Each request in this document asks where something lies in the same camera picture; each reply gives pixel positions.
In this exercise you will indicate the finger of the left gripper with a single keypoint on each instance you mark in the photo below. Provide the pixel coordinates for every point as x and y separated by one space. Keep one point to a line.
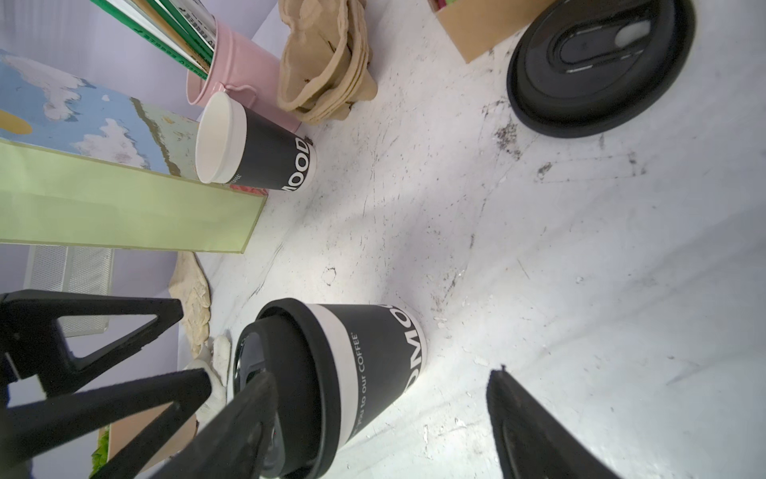
32 429
66 340

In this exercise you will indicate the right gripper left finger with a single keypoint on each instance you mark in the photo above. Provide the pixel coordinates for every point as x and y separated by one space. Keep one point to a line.
235 443

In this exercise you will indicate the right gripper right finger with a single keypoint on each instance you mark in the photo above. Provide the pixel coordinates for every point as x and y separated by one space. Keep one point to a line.
530 442

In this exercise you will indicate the black plastic cup lid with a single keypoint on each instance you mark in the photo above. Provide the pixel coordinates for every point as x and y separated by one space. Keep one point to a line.
287 341

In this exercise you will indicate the black white paper coffee cup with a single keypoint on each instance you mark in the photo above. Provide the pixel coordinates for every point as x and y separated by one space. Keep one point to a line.
378 351

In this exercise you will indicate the stacked paper coffee cup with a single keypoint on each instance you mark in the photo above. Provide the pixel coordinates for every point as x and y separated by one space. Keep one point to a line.
238 148

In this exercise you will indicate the white mesh two-tier shelf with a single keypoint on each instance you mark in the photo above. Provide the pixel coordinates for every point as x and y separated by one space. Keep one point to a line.
85 270

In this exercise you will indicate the green paper gift bag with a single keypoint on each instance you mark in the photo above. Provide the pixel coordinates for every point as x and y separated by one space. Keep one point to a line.
88 166

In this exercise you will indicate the pink straw holder cup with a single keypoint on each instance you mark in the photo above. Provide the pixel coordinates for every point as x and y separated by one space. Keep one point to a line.
247 73

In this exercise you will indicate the brown pulp cup carriers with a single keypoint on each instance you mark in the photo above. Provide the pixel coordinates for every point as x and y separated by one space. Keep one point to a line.
324 66

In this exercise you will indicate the cardboard napkin box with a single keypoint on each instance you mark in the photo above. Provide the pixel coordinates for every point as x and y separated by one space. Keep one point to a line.
477 26

